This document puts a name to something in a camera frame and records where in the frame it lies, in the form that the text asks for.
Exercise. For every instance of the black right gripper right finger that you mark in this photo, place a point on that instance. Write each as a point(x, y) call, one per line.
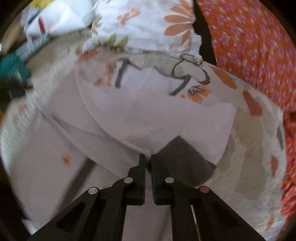
point(197, 213)

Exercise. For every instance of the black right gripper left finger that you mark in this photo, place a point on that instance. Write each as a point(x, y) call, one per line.
point(98, 214)

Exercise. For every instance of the white grey-trimmed floral cardigan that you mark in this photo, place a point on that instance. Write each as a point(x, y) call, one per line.
point(89, 127)

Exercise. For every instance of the quilted heart-pattern bedspread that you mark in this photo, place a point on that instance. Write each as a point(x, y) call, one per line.
point(249, 175)

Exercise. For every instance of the teal printed box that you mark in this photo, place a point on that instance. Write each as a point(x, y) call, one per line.
point(13, 68)

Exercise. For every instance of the light blue paint set box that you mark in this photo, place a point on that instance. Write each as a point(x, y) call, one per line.
point(29, 48)

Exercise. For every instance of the orange floral fabric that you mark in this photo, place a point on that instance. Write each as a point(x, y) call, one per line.
point(251, 43)

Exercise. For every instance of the white floral pillow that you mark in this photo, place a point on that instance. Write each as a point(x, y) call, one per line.
point(145, 26)

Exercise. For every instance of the white printed paper bag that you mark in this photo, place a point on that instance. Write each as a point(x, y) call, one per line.
point(56, 18)

